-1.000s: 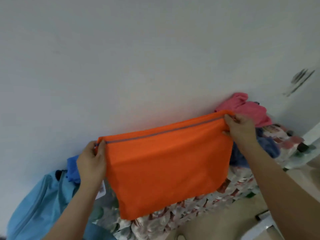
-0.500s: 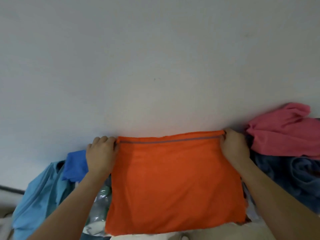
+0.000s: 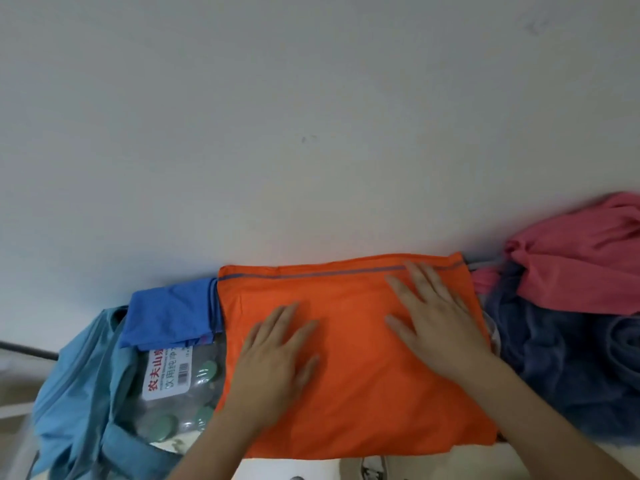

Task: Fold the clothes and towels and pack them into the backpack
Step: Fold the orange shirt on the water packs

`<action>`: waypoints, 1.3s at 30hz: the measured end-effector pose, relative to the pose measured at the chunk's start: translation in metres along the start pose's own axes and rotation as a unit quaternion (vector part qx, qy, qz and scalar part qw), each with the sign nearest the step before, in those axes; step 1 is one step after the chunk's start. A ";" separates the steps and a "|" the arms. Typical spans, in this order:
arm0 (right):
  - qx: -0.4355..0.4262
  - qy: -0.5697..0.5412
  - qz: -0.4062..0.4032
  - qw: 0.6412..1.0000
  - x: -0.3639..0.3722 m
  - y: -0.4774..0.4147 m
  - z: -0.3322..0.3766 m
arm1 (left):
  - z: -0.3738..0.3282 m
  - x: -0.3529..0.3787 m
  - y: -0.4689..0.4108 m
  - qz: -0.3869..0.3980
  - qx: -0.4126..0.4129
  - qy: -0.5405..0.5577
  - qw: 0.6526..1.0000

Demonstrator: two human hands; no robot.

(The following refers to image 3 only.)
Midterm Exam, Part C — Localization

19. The person's right hand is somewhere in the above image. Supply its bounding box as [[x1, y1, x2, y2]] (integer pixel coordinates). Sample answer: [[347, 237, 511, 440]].
[[383, 260, 497, 387]]

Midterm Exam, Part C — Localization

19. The person's right forearm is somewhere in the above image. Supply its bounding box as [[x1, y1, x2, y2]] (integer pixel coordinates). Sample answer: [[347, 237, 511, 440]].
[[463, 353, 637, 480]]

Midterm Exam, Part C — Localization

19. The light blue backpack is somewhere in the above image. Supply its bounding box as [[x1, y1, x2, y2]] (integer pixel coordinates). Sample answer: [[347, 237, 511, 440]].
[[29, 305, 187, 480]]

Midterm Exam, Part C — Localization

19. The orange t-shirt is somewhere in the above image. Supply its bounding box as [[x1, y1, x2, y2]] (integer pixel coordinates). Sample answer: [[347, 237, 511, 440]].
[[213, 251, 501, 461]]

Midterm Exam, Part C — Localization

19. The grey-blue towel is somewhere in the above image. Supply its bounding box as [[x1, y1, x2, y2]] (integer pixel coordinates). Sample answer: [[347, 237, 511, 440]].
[[481, 267, 640, 447]]

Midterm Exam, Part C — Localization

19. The white panel leaning on wall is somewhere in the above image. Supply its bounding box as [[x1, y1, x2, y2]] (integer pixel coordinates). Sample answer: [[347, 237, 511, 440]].
[[0, 339, 61, 411]]

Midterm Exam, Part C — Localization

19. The stack of water bottle packs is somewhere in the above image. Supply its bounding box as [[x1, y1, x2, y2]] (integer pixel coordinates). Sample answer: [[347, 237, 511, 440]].
[[131, 339, 229, 454]]

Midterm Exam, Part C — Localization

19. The person's left hand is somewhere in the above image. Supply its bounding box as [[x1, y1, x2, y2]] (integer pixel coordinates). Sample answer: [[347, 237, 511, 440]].
[[221, 302, 321, 431]]

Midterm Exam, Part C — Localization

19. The blue t-shirt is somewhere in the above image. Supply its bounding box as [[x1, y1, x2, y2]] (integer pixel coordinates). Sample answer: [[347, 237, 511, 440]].
[[119, 276, 225, 352]]

